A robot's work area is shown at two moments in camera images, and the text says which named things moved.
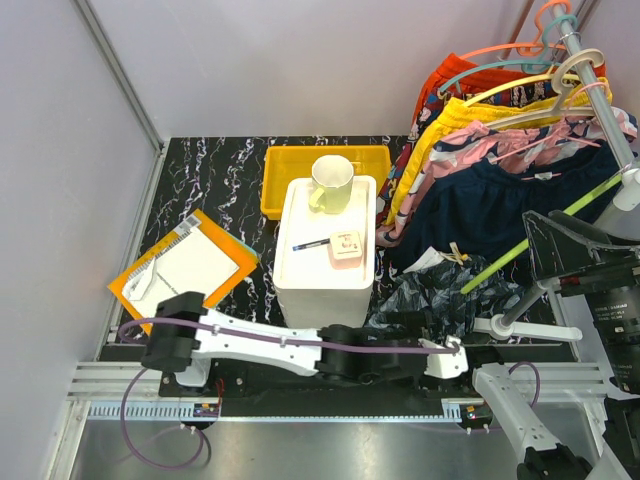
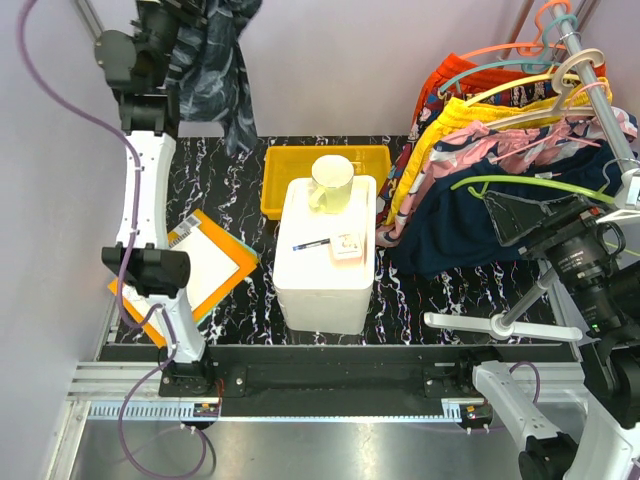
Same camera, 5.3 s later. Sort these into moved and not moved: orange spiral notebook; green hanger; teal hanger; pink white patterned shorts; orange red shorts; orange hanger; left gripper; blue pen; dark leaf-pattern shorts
Moved: dark leaf-pattern shorts; green hanger; left gripper
Not moved: orange red shorts; teal hanger; blue pen; orange hanger; pink white patterned shorts; orange spiral notebook
